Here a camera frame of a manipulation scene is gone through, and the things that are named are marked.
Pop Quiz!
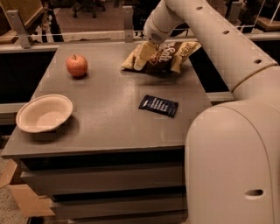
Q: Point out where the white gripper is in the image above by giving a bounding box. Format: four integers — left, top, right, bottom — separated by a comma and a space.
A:
133, 10, 172, 71

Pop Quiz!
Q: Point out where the brown chip bag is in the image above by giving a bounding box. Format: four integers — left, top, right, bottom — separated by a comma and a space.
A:
121, 41, 201, 74

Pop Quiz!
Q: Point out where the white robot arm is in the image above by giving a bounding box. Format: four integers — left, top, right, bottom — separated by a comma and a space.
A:
143, 0, 280, 224

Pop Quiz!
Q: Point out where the red apple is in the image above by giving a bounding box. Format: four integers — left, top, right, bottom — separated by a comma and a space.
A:
66, 54, 88, 77

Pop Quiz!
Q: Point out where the metal railing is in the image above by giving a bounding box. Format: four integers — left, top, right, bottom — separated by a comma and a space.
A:
0, 1, 280, 55

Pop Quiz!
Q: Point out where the dark blue snack packet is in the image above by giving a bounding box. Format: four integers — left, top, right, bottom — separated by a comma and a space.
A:
138, 94, 179, 117

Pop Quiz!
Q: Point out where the black office chair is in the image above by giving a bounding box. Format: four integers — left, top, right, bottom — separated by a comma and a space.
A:
73, 0, 106, 18

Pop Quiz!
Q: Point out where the grey drawer cabinet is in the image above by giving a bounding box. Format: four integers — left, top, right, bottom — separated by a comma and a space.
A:
3, 43, 210, 224

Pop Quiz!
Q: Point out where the white paper bowl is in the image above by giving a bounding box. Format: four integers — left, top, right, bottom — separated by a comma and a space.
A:
16, 94, 74, 133

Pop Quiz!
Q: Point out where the cardboard box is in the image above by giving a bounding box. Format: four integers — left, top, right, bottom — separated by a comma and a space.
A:
0, 159, 54, 217

